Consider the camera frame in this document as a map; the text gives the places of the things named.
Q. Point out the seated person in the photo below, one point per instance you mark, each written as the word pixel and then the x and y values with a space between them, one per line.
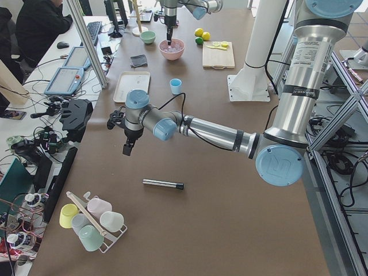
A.
pixel 38 24

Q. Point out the white plastic cup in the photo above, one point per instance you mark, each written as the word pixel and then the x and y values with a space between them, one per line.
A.
pixel 112 221

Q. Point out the yellow lemon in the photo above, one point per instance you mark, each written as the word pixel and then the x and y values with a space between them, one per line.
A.
pixel 198 32
pixel 206 36

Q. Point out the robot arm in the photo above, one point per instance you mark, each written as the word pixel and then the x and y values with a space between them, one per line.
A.
pixel 204 125
pixel 196 7

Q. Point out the yellow plastic cup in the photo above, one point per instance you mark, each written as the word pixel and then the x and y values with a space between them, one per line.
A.
pixel 67 212

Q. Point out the pink bowl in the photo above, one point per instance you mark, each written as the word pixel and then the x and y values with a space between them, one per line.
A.
pixel 173 51

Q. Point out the pink plastic cup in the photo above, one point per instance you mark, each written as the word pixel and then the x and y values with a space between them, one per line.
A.
pixel 97 207

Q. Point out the blue teach pendant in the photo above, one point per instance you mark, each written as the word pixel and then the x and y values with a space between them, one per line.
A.
pixel 77 58
pixel 65 81

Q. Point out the wooden cutting board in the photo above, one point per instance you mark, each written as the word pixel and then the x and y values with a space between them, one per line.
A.
pixel 218 59

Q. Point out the green lime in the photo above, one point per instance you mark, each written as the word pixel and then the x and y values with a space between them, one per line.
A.
pixel 199 40

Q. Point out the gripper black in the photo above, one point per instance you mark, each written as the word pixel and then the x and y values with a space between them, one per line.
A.
pixel 133 134
pixel 169 20

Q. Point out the grey plastic cup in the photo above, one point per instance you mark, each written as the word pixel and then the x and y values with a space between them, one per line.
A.
pixel 78 222

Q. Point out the yellow plastic knife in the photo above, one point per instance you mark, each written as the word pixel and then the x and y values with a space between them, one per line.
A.
pixel 217 47

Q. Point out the white wire cup rack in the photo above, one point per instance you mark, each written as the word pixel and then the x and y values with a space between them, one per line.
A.
pixel 110 238

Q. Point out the grey folded cloth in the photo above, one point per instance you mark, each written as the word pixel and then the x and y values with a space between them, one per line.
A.
pixel 138 61

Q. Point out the mint green bowl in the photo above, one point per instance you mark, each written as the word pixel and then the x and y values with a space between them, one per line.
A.
pixel 148 37

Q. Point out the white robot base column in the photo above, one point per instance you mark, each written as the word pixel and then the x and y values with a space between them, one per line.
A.
pixel 251 82

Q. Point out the cream tray with bear drawing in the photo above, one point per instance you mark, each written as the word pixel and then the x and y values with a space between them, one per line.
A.
pixel 128 81

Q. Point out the light blue plastic cup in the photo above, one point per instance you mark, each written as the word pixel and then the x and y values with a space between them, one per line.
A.
pixel 175 86

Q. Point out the mint green plastic cup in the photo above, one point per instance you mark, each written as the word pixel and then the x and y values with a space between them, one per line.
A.
pixel 90 238

